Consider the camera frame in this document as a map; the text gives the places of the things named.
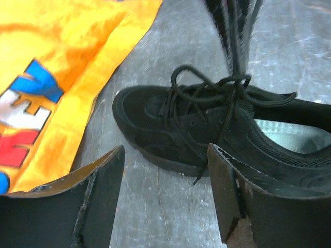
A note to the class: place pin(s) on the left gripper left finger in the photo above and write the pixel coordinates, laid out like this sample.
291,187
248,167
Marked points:
76,210

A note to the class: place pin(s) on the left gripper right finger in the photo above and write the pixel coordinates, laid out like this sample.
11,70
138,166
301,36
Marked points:
267,212

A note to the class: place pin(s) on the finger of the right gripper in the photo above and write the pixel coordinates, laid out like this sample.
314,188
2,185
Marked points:
246,14
223,21

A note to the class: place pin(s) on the black sneaker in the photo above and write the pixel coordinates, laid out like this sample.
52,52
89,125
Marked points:
172,127

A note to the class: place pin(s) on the orange Mickey Mouse pillow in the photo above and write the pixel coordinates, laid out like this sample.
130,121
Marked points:
56,57

